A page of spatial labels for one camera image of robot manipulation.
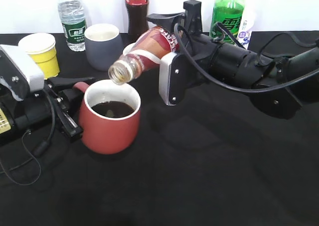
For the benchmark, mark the clear water bottle green label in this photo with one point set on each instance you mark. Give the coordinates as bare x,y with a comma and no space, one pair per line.
72,17

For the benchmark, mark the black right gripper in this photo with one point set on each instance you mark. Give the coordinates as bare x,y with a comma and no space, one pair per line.
196,50

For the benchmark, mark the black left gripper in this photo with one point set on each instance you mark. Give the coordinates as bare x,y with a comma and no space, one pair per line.
66,102

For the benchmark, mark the red ceramic mug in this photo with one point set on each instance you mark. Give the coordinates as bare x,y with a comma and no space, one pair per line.
105,135

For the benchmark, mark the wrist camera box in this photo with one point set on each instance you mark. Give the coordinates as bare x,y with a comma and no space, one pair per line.
172,78
19,73

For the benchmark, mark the yellow paper cup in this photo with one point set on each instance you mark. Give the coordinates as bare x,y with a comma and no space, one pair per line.
41,47

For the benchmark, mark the brown nescafe coffee bottle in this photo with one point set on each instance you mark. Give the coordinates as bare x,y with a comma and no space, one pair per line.
143,55

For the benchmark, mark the green sprite bottle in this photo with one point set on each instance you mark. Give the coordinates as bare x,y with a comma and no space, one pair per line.
229,13

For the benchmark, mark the grey ceramic mug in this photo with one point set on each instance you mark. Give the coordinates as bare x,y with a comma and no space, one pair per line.
103,45

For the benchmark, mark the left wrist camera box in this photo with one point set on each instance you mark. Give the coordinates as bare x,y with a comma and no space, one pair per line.
19,73

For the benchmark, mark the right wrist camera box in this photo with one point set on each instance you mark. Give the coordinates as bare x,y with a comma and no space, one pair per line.
172,78

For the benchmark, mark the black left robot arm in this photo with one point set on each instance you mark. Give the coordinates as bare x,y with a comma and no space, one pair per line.
35,110

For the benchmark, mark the white yogurt drink bottle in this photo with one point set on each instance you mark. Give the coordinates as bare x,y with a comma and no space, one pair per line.
246,26

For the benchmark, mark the cola bottle red label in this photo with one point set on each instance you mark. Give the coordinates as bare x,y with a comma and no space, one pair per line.
137,13

